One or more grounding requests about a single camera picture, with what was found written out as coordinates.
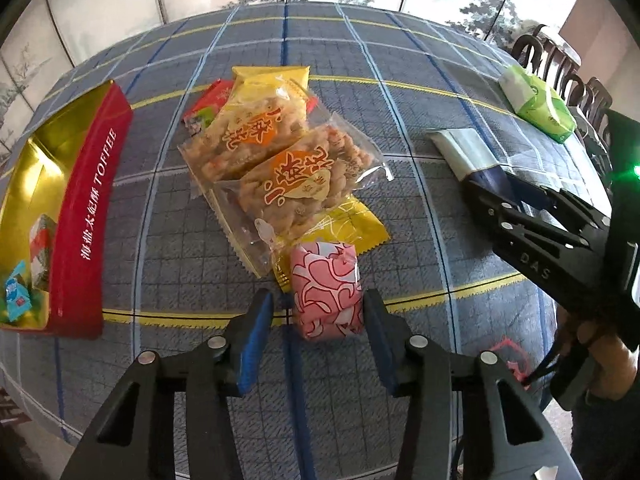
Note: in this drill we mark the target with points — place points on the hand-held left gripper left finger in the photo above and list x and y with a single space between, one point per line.
255 332

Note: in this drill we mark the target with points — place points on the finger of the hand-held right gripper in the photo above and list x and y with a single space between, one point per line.
580 215
505 217

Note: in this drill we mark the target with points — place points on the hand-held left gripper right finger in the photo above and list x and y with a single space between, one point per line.
382 340

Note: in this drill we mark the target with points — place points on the pink patterned snack packet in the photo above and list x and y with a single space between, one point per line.
325 290

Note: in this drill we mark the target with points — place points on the white and navy snack packet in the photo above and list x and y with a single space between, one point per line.
460 147

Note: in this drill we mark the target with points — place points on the yellow snack packet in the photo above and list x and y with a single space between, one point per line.
270 76
350 225

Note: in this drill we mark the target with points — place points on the red and gold candy box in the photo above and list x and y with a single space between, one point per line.
85 200

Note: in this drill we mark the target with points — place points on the person's right hand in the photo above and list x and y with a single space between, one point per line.
615 365

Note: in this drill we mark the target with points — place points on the green tissue pack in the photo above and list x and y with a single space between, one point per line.
540 105

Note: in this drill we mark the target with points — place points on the dark wooden chair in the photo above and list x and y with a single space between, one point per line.
595 95
537 45

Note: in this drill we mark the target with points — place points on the clear fried twist packet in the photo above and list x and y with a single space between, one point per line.
235 145
300 180

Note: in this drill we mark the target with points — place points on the blue plaid tablecloth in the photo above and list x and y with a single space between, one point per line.
350 60

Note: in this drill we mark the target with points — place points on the red white green wrapped candy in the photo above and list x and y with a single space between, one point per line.
42 240

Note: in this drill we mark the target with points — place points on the red snack packet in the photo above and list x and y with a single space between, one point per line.
212 97

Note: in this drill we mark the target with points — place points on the blue wrapped candy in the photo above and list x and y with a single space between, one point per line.
15 292

